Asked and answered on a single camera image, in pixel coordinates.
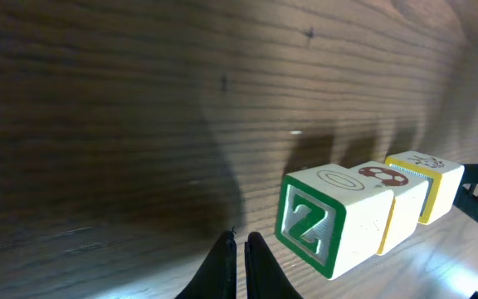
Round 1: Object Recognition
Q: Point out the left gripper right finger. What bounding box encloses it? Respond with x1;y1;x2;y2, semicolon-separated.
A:
245;232;302;299

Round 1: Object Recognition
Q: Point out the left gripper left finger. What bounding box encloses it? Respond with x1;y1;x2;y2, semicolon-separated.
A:
176;231;237;299

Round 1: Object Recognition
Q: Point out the white block letter M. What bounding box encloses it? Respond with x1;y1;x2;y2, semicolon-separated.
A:
385;150;465;225

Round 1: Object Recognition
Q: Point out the white block soccer ball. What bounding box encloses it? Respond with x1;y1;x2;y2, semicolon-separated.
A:
351;161;429;256

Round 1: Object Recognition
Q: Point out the white block green Z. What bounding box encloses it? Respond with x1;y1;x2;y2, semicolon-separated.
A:
275;164;393;280

